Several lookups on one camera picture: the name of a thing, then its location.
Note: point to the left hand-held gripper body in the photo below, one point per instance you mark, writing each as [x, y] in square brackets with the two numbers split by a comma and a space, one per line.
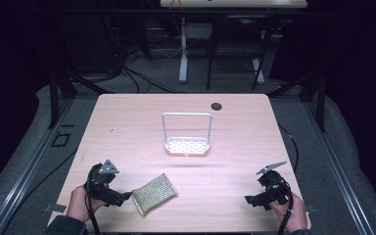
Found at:
[102, 182]

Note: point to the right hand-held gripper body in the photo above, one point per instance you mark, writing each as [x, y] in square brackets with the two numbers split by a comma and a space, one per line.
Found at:
[272, 189]

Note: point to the yellow-green scrub sponge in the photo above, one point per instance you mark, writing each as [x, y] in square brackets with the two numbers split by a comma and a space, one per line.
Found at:
[154, 194]

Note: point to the person's left hand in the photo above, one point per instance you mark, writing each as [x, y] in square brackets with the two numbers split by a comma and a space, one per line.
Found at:
[78, 202]

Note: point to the person's right hand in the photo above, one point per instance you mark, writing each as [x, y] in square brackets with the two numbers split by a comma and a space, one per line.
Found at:
[292, 213]

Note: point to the black tape rectangle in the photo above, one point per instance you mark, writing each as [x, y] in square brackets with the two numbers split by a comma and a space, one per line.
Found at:
[61, 139]

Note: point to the white sponge holder rack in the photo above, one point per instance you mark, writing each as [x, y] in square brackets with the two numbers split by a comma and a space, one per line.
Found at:
[187, 145]

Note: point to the black round table grommet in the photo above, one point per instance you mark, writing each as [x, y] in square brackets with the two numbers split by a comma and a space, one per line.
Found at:
[216, 106]

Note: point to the black stool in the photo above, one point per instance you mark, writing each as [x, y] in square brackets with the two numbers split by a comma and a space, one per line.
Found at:
[238, 39]

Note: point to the white desk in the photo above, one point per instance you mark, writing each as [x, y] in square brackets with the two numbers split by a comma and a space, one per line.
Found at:
[235, 3]

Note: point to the aluminium floor rail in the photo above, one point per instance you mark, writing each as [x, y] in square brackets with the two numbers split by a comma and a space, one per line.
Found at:
[336, 169]
[23, 182]

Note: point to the black metal frame stand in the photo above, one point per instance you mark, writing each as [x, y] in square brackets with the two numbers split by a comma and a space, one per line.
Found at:
[319, 98]
[57, 91]

